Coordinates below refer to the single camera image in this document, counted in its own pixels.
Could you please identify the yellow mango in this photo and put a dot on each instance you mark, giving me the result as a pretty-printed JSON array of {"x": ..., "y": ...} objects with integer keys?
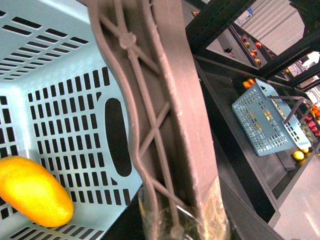
[{"x": 33, "y": 191}]

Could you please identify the light blue plastic shopping basket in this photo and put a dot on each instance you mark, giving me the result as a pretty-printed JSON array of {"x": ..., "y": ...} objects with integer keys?
[{"x": 61, "y": 107}]

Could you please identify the brown basket handle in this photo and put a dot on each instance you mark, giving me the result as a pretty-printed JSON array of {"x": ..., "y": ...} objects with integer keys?
[{"x": 144, "y": 44}]

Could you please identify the yellow lemon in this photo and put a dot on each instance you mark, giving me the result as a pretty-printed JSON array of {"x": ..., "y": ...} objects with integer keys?
[{"x": 298, "y": 155}]

